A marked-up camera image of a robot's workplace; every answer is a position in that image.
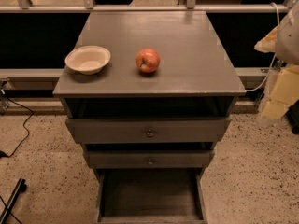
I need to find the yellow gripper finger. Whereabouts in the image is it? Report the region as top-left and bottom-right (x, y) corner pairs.
(254, 27), (278, 53)
(261, 64), (299, 120)

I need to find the red apple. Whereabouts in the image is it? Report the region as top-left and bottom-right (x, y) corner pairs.
(135, 49), (160, 74)

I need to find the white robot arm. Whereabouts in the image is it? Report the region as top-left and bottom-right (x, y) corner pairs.
(254, 3), (299, 120)

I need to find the gray top drawer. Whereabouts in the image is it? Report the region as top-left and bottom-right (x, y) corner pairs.
(66, 118), (230, 144)

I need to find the gray wooden drawer cabinet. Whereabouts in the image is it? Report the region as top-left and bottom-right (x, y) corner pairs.
(52, 10), (247, 224)

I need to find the gray open bottom drawer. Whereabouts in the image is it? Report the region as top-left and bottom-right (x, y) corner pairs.
(93, 169), (208, 224)

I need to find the gray middle drawer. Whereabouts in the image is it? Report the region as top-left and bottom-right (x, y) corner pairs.
(83, 150), (215, 169)

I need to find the beige paper bowl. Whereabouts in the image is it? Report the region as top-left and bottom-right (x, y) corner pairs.
(64, 46), (111, 75)

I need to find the black bar on floor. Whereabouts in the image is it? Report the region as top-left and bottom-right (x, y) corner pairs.
(0, 178), (27, 224)

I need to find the metal railing frame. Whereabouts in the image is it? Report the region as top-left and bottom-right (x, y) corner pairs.
(0, 0), (299, 91)

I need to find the white hanging cable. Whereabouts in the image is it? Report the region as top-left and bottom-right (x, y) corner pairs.
(245, 2), (281, 93)

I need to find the black floor cable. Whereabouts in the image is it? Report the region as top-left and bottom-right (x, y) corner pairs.
(0, 87), (35, 159)

